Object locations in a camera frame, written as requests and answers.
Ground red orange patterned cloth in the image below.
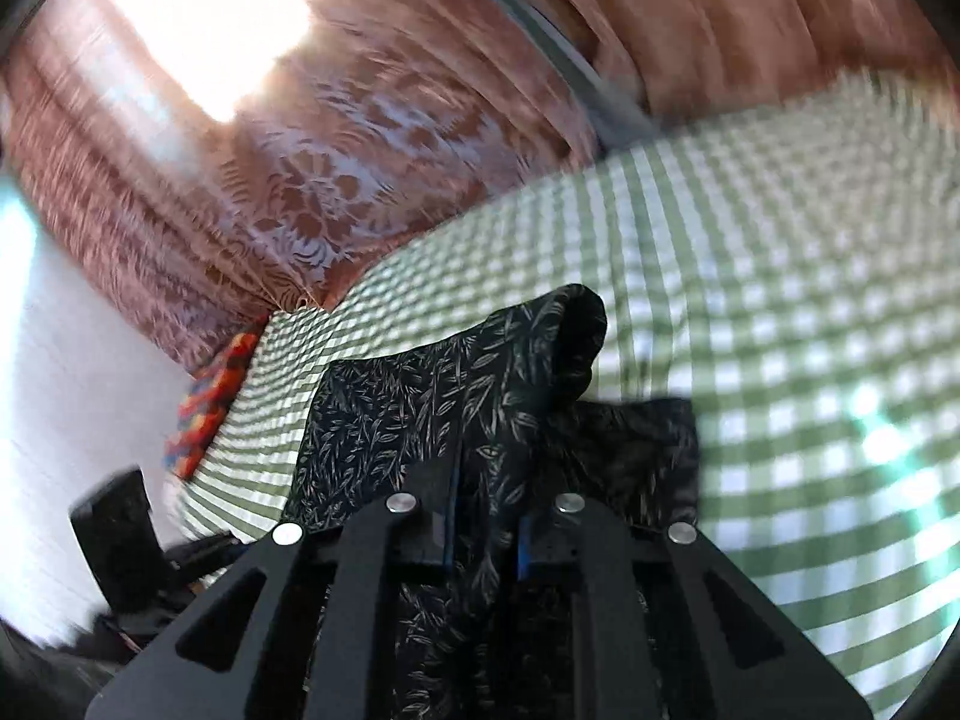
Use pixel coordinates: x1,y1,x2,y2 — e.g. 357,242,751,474
164,315,269,482

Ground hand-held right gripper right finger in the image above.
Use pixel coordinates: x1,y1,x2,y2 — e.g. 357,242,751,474
516,493,875,720

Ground black leaf-print pants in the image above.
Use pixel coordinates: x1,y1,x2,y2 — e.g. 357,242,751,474
288,283,703,720

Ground grey metal pole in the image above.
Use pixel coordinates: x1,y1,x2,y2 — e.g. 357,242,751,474
506,0,665,147

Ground green checked bedsheet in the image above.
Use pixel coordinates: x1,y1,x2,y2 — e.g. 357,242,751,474
178,67,960,715

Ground brown floral curtain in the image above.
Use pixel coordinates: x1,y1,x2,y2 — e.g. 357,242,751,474
0,0,947,391

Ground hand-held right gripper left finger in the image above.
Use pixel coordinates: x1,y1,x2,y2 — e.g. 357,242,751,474
86,454,460,720

